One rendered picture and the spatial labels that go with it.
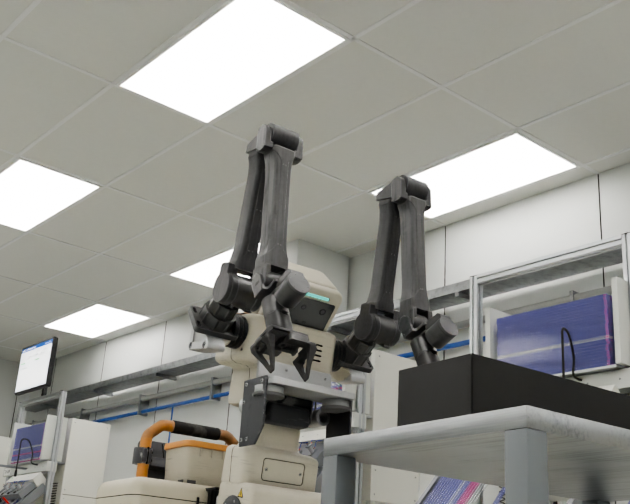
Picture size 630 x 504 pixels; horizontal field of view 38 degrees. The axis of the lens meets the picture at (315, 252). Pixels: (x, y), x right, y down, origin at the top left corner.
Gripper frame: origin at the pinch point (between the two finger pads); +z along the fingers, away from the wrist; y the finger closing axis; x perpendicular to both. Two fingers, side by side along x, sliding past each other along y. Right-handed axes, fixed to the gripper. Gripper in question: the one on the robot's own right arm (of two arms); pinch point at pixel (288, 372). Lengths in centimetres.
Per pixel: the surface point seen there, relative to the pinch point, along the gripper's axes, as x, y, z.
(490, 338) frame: 58, 159, -96
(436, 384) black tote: -42, -7, 33
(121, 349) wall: 559, 268, -479
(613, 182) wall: 40, 306, -237
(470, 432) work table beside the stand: -50, -13, 48
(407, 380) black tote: -36.5, -6.7, 28.2
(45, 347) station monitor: 418, 126, -342
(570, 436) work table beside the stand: -59, -5, 53
